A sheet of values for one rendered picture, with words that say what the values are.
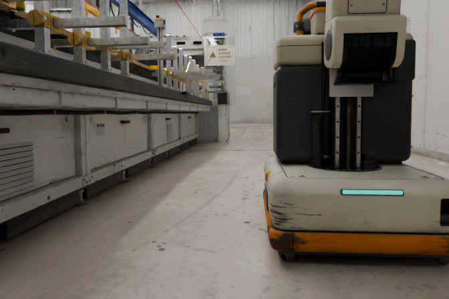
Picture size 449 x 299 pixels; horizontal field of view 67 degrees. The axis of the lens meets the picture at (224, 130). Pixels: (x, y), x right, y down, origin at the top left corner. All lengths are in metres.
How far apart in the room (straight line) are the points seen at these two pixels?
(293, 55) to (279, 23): 10.97
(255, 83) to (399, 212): 10.99
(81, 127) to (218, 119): 3.92
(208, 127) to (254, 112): 6.25
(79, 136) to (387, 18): 1.54
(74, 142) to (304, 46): 1.27
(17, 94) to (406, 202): 1.24
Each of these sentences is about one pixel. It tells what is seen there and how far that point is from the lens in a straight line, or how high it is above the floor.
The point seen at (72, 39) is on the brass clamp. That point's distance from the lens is 1.54.
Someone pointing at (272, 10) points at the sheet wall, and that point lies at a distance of 12.50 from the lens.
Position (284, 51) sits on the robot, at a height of 0.75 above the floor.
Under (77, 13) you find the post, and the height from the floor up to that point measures 0.91.
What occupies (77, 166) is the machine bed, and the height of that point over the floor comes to 0.22.
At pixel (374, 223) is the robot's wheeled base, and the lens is 1.20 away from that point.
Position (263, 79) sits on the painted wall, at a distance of 12.04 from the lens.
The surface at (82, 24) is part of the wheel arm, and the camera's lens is 1.32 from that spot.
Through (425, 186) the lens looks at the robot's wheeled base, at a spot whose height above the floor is 0.27.
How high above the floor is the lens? 0.50
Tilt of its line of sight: 3 degrees down
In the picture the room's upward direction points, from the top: straight up
